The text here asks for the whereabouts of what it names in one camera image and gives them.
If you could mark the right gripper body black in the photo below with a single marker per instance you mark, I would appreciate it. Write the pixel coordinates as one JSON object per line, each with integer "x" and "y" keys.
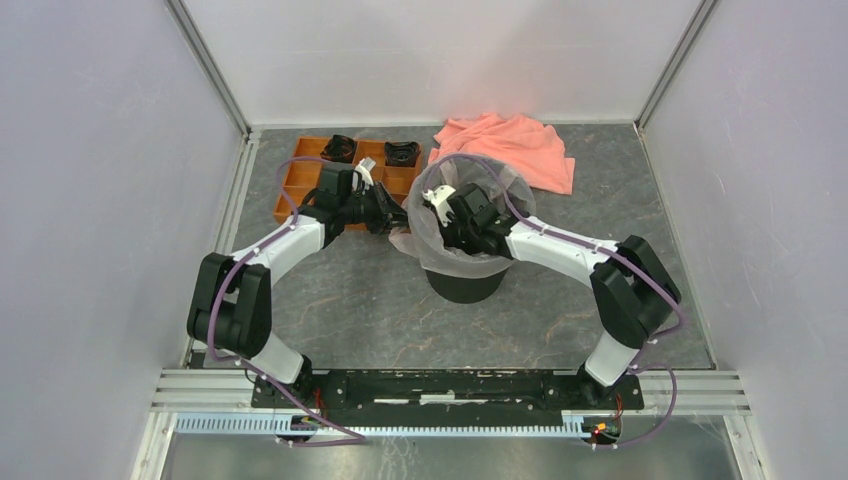
{"x": 461, "y": 235}

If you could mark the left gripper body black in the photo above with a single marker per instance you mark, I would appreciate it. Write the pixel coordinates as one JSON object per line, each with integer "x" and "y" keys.
{"x": 366, "y": 210}

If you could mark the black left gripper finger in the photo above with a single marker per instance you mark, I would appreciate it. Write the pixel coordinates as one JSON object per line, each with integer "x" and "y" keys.
{"x": 394, "y": 218}
{"x": 385, "y": 201}

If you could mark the pink plastic trash bag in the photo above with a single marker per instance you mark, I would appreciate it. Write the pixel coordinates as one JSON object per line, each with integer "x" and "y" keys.
{"x": 424, "y": 241}

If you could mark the black trash bin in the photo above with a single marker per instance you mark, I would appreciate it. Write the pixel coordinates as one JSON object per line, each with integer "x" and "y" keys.
{"x": 464, "y": 290}

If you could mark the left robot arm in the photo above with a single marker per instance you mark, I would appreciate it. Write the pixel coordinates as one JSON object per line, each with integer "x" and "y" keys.
{"x": 231, "y": 309}

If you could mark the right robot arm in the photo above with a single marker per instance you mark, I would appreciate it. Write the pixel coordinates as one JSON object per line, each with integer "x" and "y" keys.
{"x": 633, "y": 292}

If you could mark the black rolled belt right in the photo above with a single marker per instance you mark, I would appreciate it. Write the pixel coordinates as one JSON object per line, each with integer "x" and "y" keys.
{"x": 401, "y": 154}

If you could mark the black rolled belt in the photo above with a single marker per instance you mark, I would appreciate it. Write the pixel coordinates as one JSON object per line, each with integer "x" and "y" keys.
{"x": 339, "y": 149}
{"x": 401, "y": 154}

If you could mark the black rolled belt left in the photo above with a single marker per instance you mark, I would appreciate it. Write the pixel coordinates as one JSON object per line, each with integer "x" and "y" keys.
{"x": 339, "y": 149}

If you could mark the orange compartment tray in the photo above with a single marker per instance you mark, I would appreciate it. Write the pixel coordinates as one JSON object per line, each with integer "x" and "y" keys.
{"x": 305, "y": 179}

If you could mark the salmon pink cloth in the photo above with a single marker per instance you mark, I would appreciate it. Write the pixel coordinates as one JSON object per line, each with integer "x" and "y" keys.
{"x": 533, "y": 149}

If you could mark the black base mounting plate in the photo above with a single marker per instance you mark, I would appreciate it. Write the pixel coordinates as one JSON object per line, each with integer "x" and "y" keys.
{"x": 461, "y": 397}

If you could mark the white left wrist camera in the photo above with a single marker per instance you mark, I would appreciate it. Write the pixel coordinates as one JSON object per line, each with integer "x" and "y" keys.
{"x": 364, "y": 169}

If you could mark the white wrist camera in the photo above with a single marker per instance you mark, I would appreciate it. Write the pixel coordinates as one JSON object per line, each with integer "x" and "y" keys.
{"x": 364, "y": 169}
{"x": 437, "y": 199}

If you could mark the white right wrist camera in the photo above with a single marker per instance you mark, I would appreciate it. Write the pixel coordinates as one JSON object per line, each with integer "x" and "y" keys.
{"x": 437, "y": 199}

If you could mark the aluminium frame rail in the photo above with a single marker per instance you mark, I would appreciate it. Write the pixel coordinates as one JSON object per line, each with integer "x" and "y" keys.
{"x": 231, "y": 401}

